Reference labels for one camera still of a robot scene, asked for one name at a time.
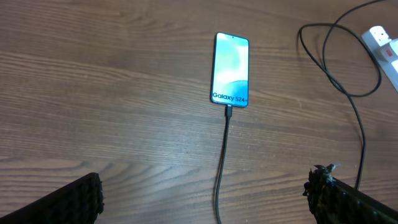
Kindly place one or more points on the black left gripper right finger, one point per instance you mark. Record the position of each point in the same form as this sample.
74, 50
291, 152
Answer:
332, 201

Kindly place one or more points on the Samsung Galaxy smartphone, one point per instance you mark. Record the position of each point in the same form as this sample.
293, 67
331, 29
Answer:
230, 76

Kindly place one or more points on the white power strip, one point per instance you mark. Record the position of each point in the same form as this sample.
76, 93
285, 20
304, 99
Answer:
384, 49

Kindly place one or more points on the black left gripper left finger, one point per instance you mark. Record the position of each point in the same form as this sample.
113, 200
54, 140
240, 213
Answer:
80, 201

